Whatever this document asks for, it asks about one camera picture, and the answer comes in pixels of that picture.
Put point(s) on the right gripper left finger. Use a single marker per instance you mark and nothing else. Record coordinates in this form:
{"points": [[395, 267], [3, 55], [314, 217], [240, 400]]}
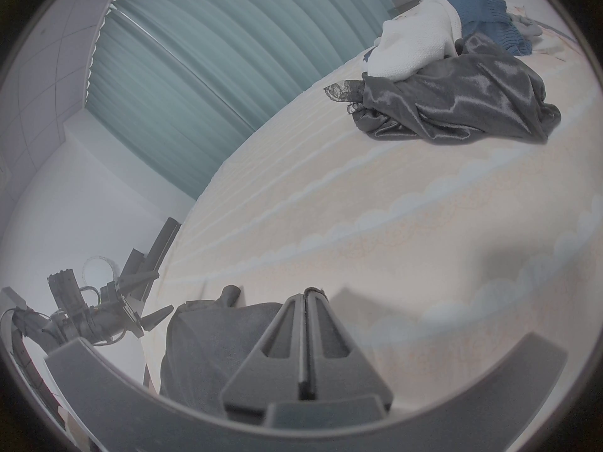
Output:
{"points": [[268, 375]]}

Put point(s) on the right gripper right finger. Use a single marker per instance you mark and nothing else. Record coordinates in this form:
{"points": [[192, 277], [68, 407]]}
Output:
{"points": [[348, 375]]}

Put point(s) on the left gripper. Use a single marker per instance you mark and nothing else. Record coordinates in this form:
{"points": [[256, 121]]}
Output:
{"points": [[120, 316]]}

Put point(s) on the black T-shirt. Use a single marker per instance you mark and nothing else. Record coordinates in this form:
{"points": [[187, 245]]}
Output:
{"points": [[212, 346]]}

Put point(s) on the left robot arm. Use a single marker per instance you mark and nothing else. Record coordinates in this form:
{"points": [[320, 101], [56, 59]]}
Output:
{"points": [[66, 309]]}

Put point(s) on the bed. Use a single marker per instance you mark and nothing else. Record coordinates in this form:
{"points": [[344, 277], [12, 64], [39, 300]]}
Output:
{"points": [[377, 229]]}

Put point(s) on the pile of clothes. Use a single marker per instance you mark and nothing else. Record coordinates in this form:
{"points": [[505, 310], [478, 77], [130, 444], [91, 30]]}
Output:
{"points": [[447, 97]]}

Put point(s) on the blue-green curtain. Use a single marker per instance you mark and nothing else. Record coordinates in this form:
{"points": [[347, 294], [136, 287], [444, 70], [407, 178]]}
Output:
{"points": [[155, 111], [259, 31]]}

